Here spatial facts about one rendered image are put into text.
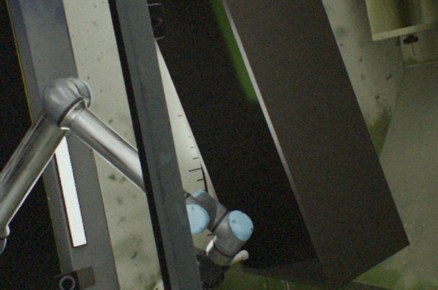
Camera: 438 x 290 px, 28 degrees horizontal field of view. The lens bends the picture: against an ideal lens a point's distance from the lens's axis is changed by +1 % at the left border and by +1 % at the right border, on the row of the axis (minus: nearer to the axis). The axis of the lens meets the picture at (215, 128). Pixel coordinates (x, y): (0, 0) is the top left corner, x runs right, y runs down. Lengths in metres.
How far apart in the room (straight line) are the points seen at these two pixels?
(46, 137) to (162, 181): 1.17
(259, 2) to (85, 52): 1.13
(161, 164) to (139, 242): 2.09
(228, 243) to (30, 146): 0.71
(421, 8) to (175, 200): 2.46
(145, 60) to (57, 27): 2.01
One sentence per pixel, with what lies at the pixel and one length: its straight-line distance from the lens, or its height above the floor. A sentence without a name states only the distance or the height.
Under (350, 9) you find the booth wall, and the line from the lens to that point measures 4.43.
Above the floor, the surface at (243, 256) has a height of 0.57.
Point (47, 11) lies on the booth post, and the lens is 3.75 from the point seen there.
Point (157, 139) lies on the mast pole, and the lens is 1.76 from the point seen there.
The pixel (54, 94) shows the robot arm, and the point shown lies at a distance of 2.74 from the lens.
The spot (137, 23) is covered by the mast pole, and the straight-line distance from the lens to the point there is 1.77.
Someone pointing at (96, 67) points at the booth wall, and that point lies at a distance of 3.78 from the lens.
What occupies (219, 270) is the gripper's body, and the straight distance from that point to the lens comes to 2.87.
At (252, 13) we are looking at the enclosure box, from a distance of 2.84.
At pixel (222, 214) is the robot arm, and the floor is 0.80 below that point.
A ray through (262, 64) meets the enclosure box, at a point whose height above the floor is 1.23.
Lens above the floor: 1.21
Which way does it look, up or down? 3 degrees down
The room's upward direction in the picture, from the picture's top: 11 degrees counter-clockwise
